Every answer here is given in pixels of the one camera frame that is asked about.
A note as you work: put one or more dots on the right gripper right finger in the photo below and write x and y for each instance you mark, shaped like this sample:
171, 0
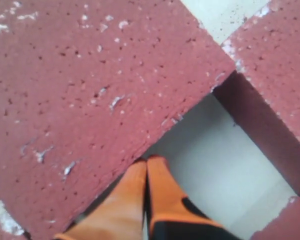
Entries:
171, 214

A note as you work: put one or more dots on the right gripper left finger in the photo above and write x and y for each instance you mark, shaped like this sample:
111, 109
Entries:
121, 215

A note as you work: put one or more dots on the red brick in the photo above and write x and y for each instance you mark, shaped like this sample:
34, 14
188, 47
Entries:
10, 229
86, 87
263, 94
284, 227

